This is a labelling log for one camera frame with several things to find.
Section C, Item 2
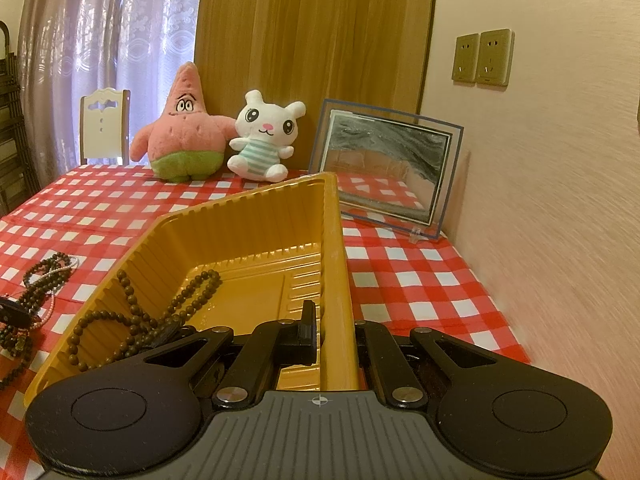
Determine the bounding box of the red checkered tablecloth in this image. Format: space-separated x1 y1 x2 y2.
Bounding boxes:
0 162 533 480

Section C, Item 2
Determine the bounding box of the beige wall socket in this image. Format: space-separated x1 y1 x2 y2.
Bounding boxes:
476 28 515 87
451 33 482 83

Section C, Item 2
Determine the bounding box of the dark folding rack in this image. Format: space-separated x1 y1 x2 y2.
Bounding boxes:
0 20 41 217

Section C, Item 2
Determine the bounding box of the sheer lace curtain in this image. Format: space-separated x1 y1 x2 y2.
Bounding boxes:
17 0 211 177

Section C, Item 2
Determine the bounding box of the yellow plastic tray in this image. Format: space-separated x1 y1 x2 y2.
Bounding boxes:
22 171 361 411

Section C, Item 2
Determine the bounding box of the thin pale bead string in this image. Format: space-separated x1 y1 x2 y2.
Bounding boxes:
42 256 81 324

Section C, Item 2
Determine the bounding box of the white wooden chair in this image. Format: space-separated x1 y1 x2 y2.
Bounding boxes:
80 88 132 167

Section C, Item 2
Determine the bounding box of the white bunny plush toy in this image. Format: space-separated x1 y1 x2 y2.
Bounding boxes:
227 90 307 183

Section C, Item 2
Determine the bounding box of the wooden door panel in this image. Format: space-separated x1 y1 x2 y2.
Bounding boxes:
194 0 438 174

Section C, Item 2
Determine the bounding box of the sand art picture frame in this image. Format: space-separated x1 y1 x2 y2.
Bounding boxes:
307 98 465 241

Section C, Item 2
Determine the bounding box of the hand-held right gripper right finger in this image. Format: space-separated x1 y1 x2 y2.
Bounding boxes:
352 319 502 409

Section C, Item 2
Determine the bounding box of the brown bead necklace with tassel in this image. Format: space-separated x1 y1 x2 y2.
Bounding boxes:
67 269 223 374

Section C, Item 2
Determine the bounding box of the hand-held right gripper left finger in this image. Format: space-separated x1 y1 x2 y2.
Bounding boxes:
131 300 321 409

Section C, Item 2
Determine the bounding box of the pink starfish plush toy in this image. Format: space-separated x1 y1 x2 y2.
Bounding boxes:
130 61 236 183

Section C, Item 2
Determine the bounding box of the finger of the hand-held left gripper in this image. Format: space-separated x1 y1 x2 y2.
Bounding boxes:
0 296 32 330

